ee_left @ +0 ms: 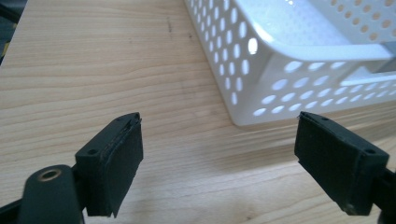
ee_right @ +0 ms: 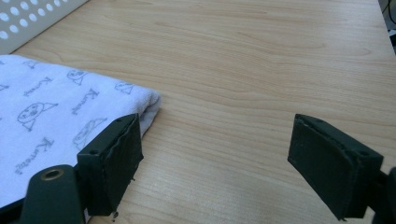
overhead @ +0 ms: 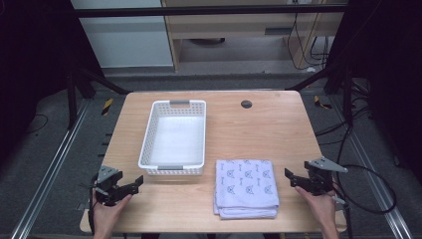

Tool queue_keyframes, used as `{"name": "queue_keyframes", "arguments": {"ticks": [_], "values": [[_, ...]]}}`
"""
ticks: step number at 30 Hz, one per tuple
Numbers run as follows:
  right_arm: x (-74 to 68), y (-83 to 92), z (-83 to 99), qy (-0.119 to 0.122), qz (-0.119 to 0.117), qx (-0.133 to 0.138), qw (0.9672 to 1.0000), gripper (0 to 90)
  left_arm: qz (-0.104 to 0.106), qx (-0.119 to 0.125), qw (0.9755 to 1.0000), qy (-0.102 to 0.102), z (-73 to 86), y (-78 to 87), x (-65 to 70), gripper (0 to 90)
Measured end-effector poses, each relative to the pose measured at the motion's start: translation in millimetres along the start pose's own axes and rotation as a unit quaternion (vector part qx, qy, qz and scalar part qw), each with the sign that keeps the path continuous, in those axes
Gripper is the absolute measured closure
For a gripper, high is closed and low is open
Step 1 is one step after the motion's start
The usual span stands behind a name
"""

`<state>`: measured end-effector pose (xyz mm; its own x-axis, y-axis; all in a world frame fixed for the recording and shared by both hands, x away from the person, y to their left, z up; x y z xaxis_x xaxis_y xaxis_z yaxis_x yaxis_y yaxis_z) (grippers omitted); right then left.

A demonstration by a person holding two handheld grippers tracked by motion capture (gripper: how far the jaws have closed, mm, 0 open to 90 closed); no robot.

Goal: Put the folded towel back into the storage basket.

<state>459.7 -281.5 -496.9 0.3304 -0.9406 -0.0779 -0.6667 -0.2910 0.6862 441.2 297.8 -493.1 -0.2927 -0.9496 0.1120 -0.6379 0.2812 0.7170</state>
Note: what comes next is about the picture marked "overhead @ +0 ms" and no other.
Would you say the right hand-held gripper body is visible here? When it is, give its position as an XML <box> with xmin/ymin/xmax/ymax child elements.
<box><xmin>303</xmin><ymin>156</ymin><xmax>349</xmax><ymax>197</ymax></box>

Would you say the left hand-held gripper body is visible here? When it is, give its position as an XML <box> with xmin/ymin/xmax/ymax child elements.
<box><xmin>90</xmin><ymin>164</ymin><xmax>133</xmax><ymax>207</ymax></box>

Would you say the white patterned towel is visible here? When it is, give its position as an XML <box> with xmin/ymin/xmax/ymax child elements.
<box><xmin>212</xmin><ymin>158</ymin><xmax>281</xmax><ymax>221</ymax></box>

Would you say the white plastic basket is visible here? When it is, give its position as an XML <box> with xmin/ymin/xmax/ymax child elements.
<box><xmin>137</xmin><ymin>99</ymin><xmax>207</xmax><ymax>176</ymax></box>

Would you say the person's left hand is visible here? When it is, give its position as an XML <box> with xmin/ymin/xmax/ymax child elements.
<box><xmin>93</xmin><ymin>193</ymin><xmax>133</xmax><ymax>233</ymax></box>

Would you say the person's right hand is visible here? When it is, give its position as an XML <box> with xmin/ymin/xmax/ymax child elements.
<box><xmin>294</xmin><ymin>185</ymin><xmax>338</xmax><ymax>231</ymax></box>

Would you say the yellow black striped tape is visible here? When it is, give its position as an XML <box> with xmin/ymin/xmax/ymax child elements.
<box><xmin>314</xmin><ymin>95</ymin><xmax>333</xmax><ymax>111</ymax></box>
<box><xmin>101</xmin><ymin>98</ymin><xmax>114</xmax><ymax>117</ymax></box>

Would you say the black metal stand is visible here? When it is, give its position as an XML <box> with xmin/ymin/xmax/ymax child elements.
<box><xmin>286</xmin><ymin>61</ymin><xmax>354</xmax><ymax>127</ymax></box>
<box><xmin>65</xmin><ymin>65</ymin><xmax>132</xmax><ymax>131</ymax></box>

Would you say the white cabinet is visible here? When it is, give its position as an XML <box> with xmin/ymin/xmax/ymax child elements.
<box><xmin>70</xmin><ymin>0</ymin><xmax>175</xmax><ymax>70</ymax></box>

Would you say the wooden desk with drawer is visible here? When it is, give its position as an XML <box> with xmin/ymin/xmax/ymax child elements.
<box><xmin>160</xmin><ymin>0</ymin><xmax>348</xmax><ymax>72</ymax></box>

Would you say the black horizontal bar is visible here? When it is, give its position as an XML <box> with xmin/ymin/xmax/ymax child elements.
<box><xmin>73</xmin><ymin>3</ymin><xmax>348</xmax><ymax>19</ymax></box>

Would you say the aluminium floor rail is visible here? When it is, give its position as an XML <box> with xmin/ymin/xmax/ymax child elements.
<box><xmin>329</xmin><ymin>95</ymin><xmax>414</xmax><ymax>239</ymax></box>
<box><xmin>9</xmin><ymin>99</ymin><xmax>93</xmax><ymax>239</ymax></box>

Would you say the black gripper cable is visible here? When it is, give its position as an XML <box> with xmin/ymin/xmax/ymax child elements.
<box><xmin>331</xmin><ymin>163</ymin><xmax>398</xmax><ymax>239</ymax></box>

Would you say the bundle of black cables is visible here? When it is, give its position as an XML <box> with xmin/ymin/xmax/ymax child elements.
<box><xmin>286</xmin><ymin>11</ymin><xmax>331</xmax><ymax>72</ymax></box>

